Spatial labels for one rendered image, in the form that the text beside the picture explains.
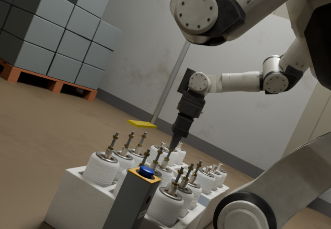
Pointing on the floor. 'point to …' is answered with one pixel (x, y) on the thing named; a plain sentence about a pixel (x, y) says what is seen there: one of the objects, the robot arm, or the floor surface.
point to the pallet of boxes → (55, 34)
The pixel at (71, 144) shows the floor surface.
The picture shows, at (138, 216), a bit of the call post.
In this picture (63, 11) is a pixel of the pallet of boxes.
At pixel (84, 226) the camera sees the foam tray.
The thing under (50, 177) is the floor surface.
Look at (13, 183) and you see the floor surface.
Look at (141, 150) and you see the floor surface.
